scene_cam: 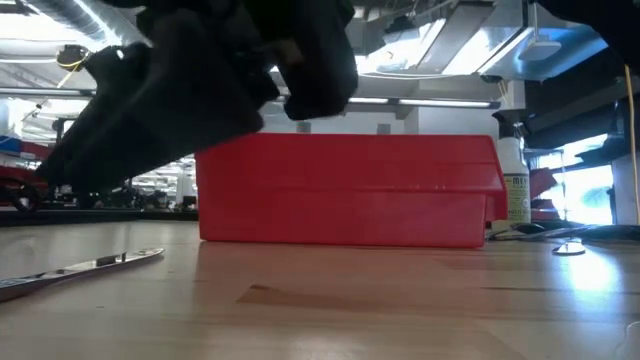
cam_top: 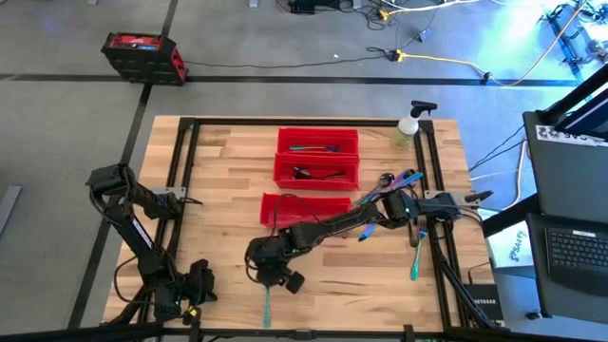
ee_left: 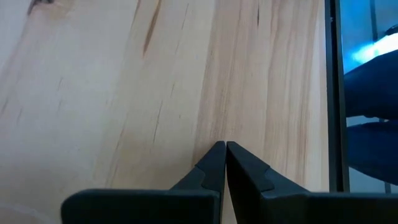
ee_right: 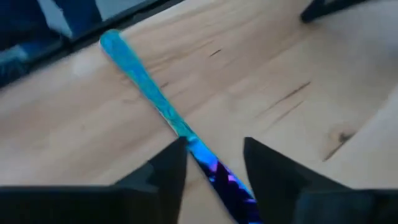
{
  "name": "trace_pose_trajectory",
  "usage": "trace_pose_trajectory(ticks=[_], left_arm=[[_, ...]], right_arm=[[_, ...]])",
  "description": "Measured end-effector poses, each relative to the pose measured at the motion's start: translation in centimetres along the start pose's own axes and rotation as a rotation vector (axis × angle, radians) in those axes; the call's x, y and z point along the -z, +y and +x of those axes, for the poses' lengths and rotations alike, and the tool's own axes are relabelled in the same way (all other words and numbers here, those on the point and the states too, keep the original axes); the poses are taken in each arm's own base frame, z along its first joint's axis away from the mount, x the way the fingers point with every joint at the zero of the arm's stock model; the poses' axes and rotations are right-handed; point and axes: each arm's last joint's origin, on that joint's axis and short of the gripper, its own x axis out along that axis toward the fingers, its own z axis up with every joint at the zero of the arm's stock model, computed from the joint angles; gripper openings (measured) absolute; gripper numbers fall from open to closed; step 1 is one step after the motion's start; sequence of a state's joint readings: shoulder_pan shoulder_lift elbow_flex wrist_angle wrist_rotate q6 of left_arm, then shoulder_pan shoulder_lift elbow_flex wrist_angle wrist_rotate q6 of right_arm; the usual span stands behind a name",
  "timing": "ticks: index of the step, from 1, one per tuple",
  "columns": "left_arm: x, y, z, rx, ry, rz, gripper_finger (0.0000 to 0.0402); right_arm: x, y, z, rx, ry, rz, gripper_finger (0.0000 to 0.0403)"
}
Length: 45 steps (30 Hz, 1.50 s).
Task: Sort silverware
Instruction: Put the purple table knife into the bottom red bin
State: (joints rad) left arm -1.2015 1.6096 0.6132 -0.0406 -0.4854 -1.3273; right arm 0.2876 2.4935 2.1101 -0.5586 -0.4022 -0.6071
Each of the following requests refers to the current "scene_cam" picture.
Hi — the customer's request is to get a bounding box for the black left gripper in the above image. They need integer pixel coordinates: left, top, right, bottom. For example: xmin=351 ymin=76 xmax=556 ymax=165
xmin=249 ymin=0 xmax=359 ymax=121

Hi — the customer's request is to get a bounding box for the red plastic bin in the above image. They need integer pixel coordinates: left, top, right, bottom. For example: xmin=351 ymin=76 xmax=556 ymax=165
xmin=193 ymin=132 xmax=510 ymax=250

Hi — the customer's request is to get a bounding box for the spray bottle with yellow label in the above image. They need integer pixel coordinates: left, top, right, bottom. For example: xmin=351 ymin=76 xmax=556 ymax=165
xmin=491 ymin=108 xmax=533 ymax=231

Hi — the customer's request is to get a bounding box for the iridescent metal knife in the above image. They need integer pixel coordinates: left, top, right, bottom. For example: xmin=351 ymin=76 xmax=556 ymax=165
xmin=0 ymin=247 xmax=166 ymax=304

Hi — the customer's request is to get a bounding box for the bright ceiling light panel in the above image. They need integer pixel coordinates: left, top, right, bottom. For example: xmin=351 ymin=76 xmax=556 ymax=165
xmin=355 ymin=47 xmax=396 ymax=77

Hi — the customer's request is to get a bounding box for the long ceiling light bar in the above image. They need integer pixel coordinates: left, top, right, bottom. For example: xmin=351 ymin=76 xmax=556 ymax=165
xmin=0 ymin=87 xmax=502 ymax=110

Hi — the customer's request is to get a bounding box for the red shelf bin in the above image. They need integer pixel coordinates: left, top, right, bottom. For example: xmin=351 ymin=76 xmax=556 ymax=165
xmin=529 ymin=167 xmax=559 ymax=222

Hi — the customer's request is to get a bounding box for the red blue storage shelf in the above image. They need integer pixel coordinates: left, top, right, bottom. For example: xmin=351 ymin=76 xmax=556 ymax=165
xmin=0 ymin=133 xmax=54 ymax=211

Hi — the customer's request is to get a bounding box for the black ceiling camera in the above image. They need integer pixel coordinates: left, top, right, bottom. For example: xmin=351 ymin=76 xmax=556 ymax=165
xmin=54 ymin=43 xmax=92 ymax=72

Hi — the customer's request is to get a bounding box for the silver spiral air duct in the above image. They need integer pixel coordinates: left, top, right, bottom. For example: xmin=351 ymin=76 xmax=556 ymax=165
xmin=24 ymin=0 xmax=151 ymax=51

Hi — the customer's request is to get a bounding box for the black gantry frame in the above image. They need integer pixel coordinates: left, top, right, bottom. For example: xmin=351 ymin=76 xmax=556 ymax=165
xmin=51 ymin=116 xmax=76 ymax=151

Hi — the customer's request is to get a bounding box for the yellow hanging cable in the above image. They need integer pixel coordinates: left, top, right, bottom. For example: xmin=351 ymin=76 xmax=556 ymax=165
xmin=623 ymin=64 xmax=640 ymax=226

